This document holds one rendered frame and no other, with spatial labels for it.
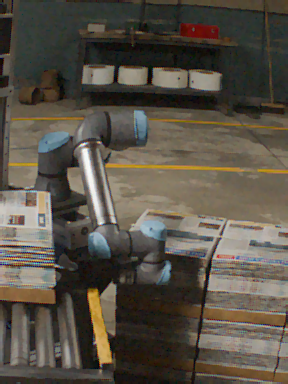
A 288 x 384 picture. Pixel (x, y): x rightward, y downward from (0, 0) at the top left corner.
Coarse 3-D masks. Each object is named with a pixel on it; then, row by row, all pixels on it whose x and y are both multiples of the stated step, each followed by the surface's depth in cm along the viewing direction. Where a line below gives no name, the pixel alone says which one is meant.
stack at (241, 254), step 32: (192, 224) 252; (224, 224) 256; (256, 224) 255; (192, 256) 226; (224, 256) 227; (256, 256) 227; (128, 288) 235; (160, 288) 233; (192, 288) 230; (224, 288) 228; (256, 288) 225; (128, 320) 239; (160, 320) 236; (192, 320) 233; (160, 352) 240; (192, 352) 237; (224, 352) 234; (256, 352) 231
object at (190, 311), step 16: (128, 304) 237; (144, 304) 235; (160, 304) 234; (176, 304) 233; (224, 320) 231; (240, 320) 229; (256, 320) 228; (272, 320) 226; (128, 352) 242; (176, 368) 240; (192, 368) 239; (208, 368) 237; (224, 368) 236; (240, 368) 234
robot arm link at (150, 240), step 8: (144, 224) 213; (152, 224) 213; (160, 224) 213; (136, 232) 212; (144, 232) 211; (152, 232) 210; (160, 232) 211; (136, 240) 210; (144, 240) 210; (152, 240) 211; (160, 240) 212; (136, 248) 210; (144, 248) 211; (152, 248) 211; (160, 248) 212; (136, 256) 212; (144, 256) 213; (152, 256) 212; (160, 256) 213; (152, 264) 213
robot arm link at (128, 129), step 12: (108, 120) 227; (120, 120) 228; (132, 120) 229; (144, 120) 231; (108, 132) 226; (120, 132) 228; (132, 132) 229; (144, 132) 231; (108, 144) 229; (120, 144) 231; (132, 144) 232; (144, 144) 234; (108, 156) 271
